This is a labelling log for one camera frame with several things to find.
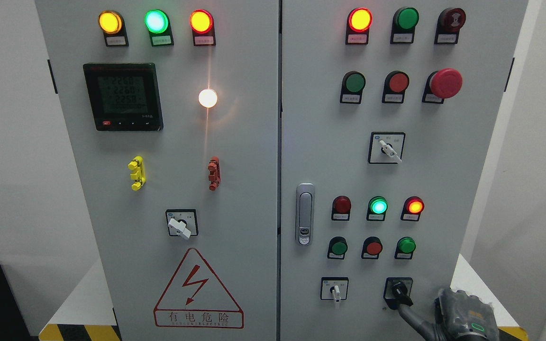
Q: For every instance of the green illuminated button lower right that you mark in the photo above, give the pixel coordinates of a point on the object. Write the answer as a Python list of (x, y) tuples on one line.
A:
[(405, 248)]

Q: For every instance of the green push button upper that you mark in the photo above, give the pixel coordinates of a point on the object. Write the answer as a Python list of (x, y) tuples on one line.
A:
[(353, 84)]

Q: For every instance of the dark red buzzer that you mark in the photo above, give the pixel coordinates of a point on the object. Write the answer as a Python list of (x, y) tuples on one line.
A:
[(449, 25)]

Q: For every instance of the white lever selector switch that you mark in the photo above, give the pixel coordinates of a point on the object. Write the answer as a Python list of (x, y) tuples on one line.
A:
[(334, 289), (386, 147)]

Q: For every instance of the green lit indicator middle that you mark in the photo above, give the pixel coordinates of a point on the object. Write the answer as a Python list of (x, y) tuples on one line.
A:
[(377, 208)]

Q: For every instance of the red push button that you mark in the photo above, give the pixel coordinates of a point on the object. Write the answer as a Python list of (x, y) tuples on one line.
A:
[(396, 83), (372, 248)]

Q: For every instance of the white lit indicator lamp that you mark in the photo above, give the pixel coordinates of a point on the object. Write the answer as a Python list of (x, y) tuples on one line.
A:
[(208, 98)]

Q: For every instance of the red electric hazard warning sticker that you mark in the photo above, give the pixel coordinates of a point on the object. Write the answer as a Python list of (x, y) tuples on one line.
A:
[(195, 297)]

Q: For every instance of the green lit indicator light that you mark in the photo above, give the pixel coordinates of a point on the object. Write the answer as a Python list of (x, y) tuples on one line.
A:
[(158, 26)]

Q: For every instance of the white platform with hazard stripes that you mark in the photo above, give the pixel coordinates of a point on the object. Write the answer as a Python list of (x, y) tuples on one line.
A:
[(87, 313)]

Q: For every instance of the green push button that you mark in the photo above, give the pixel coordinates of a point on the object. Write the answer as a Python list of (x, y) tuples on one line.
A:
[(337, 248), (353, 84)]

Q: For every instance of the red emergency stop mushroom button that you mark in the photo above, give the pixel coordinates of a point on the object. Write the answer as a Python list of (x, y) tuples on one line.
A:
[(441, 85)]

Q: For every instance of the red push button lower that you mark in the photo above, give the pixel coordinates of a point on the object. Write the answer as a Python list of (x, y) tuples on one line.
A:
[(372, 248)]

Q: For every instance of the red indicator light right lower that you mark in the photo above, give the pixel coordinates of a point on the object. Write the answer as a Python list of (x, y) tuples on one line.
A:
[(412, 209)]

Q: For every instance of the grey right cabinet door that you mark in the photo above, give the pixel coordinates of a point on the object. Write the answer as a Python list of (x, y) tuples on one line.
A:
[(327, 143)]

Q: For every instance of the yellow indicator light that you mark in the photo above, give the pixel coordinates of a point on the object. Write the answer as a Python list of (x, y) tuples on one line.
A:
[(114, 31)]

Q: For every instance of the grey cabinet door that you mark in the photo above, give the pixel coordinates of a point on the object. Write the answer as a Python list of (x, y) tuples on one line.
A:
[(237, 221), (327, 143)]

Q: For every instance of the green unlit indicator top right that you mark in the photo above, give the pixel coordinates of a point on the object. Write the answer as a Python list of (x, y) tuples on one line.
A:
[(403, 26)]

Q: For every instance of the white knob selector switch left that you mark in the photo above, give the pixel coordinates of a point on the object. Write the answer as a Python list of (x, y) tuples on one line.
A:
[(182, 223)]

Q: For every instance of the green push button lower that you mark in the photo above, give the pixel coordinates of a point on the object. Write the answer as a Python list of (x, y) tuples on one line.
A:
[(337, 248)]

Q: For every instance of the white lever selector switch lower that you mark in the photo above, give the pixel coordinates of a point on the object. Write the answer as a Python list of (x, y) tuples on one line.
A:
[(334, 289)]

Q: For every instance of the yellow terminal connector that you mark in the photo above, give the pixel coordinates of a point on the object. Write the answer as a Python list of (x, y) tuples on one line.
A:
[(137, 172)]

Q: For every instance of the red lit indicator light right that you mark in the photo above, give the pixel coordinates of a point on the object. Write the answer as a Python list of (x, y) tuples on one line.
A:
[(358, 25)]

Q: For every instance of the black digital power meter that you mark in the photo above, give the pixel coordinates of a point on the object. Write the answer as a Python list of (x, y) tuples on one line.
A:
[(124, 96)]

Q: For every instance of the red lit indicator light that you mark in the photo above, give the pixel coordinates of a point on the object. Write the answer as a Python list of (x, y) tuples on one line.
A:
[(202, 28), (358, 25)]

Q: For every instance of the grey left cabinet door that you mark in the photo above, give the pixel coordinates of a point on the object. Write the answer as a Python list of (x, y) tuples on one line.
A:
[(237, 221)]

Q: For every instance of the white lever selector switch upper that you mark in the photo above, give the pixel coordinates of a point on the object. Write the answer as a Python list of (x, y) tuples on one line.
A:
[(386, 147)]

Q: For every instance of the dark red indicator light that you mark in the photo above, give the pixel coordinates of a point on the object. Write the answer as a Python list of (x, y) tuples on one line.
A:
[(341, 209)]

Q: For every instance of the silver door lock handle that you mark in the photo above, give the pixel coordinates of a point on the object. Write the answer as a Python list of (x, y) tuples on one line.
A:
[(304, 213)]

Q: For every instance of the red push button upper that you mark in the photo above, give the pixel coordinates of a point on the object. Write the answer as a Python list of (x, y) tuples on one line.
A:
[(396, 83)]

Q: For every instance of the red lit indicator light left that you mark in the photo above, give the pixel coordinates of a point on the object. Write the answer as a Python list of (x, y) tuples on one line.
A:
[(202, 28)]

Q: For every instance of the red terminal connector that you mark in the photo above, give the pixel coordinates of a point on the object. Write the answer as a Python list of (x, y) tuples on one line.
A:
[(214, 176)]

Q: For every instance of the black knob selector switch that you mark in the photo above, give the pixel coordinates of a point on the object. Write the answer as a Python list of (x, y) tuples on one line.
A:
[(397, 292)]

